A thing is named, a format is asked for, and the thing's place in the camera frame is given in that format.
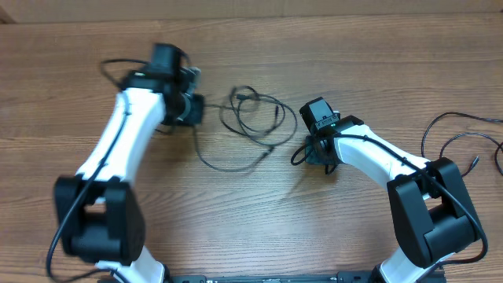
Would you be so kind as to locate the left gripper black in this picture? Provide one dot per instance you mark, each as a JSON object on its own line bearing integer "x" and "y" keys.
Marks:
{"x": 197, "y": 117}

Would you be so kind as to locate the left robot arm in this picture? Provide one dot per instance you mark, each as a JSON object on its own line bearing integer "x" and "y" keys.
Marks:
{"x": 100, "y": 220}

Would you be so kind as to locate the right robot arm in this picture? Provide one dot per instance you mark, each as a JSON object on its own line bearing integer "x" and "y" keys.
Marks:
{"x": 434, "y": 219}

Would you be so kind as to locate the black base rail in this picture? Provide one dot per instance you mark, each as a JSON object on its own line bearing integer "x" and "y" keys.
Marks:
{"x": 275, "y": 279}

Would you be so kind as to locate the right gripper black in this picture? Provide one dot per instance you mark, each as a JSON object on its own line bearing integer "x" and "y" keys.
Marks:
{"x": 312, "y": 153}

